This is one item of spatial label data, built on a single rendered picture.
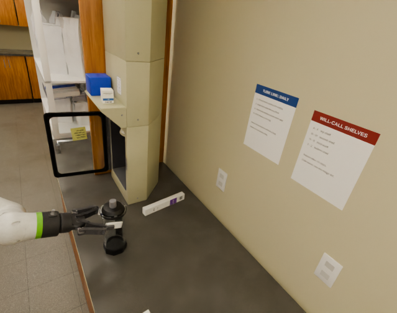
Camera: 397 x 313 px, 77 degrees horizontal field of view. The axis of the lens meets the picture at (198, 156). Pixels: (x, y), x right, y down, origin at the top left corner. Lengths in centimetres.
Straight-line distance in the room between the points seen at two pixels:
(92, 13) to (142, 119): 57
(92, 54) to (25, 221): 88
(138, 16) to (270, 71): 57
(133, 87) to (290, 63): 66
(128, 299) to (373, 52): 114
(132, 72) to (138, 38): 14
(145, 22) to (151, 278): 106
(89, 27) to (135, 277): 119
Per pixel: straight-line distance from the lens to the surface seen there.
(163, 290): 113
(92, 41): 150
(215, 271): 121
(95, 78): 135
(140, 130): 127
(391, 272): 98
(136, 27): 117
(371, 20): 89
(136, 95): 121
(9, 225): 102
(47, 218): 104
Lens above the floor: 189
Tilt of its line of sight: 28 degrees down
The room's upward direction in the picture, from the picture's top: 8 degrees clockwise
